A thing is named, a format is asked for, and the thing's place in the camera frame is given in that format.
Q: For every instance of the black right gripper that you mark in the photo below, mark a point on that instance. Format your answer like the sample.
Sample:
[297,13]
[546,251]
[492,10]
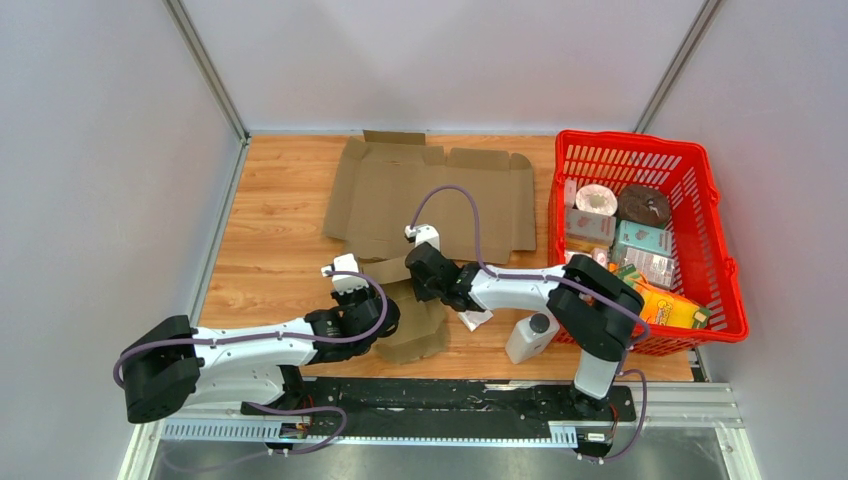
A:
[420,294]

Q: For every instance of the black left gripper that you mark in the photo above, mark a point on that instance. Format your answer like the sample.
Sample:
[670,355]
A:
[342,298]

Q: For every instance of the small brown cardboard box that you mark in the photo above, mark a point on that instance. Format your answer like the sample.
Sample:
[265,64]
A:
[422,329]

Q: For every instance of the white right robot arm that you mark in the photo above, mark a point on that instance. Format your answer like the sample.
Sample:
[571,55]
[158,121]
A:
[597,309]

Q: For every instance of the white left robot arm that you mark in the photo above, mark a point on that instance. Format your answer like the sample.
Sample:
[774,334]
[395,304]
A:
[175,365]

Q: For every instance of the pink grey snack box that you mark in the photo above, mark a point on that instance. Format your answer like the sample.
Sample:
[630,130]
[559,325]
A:
[588,230]

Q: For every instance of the teal snack box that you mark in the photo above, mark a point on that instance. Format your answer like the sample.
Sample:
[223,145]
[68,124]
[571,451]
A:
[642,237]

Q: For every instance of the white printed snack box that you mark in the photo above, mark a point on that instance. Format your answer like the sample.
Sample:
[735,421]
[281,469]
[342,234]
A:
[658,270]

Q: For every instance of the yellow orange snack box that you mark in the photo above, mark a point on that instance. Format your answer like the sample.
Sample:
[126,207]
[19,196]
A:
[668,309]

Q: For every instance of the small white paper tag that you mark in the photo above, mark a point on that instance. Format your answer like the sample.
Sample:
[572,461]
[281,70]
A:
[474,319]

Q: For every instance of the large flat cardboard sheet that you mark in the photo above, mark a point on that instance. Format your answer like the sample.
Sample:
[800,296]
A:
[479,200]

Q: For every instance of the white bottle black cap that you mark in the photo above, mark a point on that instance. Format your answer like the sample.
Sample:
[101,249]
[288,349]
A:
[530,337]

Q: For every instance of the pink white small packet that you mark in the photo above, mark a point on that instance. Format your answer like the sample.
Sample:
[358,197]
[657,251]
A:
[599,255]

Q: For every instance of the white tissue roll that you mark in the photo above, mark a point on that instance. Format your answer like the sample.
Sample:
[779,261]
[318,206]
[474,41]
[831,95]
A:
[597,199]

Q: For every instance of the green snack packet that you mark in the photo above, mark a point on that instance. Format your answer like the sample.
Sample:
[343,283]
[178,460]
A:
[631,276]

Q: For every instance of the brown round chocolate pastry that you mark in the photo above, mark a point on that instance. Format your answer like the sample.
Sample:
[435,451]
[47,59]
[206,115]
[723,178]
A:
[644,205]

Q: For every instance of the red plastic basket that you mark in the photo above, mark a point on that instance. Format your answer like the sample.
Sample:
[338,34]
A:
[706,273]

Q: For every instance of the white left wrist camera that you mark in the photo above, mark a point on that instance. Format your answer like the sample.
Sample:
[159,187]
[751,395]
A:
[345,274]

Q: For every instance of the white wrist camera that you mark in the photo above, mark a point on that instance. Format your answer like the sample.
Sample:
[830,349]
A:
[422,234]
[345,274]

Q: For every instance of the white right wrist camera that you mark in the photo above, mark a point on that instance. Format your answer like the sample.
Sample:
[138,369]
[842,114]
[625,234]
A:
[422,234]

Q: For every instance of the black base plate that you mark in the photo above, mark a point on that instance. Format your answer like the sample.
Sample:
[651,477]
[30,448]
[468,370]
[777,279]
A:
[454,409]

